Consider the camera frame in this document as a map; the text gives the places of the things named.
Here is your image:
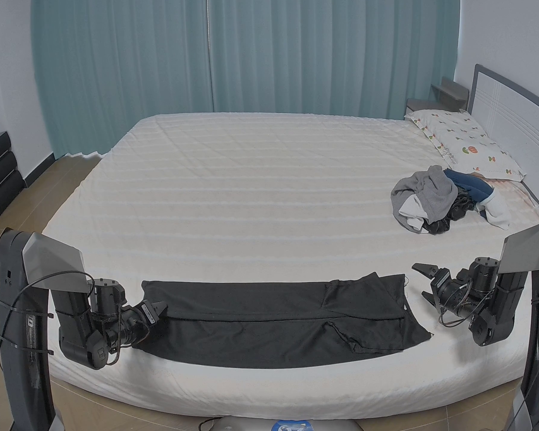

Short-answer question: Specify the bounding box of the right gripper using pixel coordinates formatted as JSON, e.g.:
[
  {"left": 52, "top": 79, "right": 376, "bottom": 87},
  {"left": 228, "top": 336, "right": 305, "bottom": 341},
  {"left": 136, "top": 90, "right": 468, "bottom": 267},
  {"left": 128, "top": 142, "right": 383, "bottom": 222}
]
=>
[{"left": 412, "top": 263, "right": 466, "bottom": 314}]

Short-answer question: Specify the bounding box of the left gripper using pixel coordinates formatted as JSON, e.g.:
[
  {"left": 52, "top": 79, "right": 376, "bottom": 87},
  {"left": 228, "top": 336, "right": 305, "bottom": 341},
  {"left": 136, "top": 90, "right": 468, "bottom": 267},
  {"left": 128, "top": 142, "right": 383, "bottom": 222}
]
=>
[{"left": 134, "top": 300, "right": 169, "bottom": 331}]

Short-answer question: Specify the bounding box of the black T-shirt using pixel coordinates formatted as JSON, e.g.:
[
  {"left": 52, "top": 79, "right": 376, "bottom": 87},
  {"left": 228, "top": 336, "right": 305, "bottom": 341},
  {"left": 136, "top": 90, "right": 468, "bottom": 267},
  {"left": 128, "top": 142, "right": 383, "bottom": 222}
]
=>
[{"left": 132, "top": 273, "right": 433, "bottom": 369}]

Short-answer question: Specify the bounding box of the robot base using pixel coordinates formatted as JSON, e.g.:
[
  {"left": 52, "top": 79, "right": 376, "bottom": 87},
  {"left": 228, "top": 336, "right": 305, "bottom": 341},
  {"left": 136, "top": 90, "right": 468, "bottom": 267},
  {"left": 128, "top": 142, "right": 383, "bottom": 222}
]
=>
[{"left": 202, "top": 416, "right": 337, "bottom": 431}]

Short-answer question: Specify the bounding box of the pile of clothes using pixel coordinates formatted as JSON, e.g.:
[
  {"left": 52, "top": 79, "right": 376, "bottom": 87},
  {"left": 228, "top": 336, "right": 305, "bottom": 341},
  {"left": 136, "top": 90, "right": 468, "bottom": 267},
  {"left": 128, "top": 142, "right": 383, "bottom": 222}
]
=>
[{"left": 391, "top": 165, "right": 512, "bottom": 236}]

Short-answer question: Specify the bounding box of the bed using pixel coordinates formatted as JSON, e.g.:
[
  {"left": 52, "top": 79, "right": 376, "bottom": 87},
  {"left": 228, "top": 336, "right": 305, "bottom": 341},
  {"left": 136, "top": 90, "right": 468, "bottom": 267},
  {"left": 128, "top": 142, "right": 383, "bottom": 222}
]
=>
[{"left": 40, "top": 63, "right": 539, "bottom": 421}]

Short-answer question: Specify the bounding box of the white printed pillow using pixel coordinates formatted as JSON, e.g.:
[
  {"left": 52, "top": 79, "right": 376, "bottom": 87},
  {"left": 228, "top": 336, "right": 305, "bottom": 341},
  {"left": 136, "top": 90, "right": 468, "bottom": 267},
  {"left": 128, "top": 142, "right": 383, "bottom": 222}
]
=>
[{"left": 404, "top": 108, "right": 527, "bottom": 182}]

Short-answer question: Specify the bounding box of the grey bedside table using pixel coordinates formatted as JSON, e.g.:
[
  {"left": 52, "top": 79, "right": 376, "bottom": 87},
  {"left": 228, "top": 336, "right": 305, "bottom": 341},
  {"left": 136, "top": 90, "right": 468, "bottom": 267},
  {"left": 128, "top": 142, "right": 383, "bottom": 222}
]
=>
[{"left": 405, "top": 77, "right": 470, "bottom": 113}]

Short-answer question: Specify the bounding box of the blue-green curtain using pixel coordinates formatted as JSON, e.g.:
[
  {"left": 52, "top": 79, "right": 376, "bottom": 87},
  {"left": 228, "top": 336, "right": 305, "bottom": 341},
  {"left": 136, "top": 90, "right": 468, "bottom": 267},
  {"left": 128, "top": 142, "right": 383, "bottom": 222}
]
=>
[
  {"left": 31, "top": 0, "right": 214, "bottom": 158},
  {"left": 207, "top": 0, "right": 461, "bottom": 120}
]

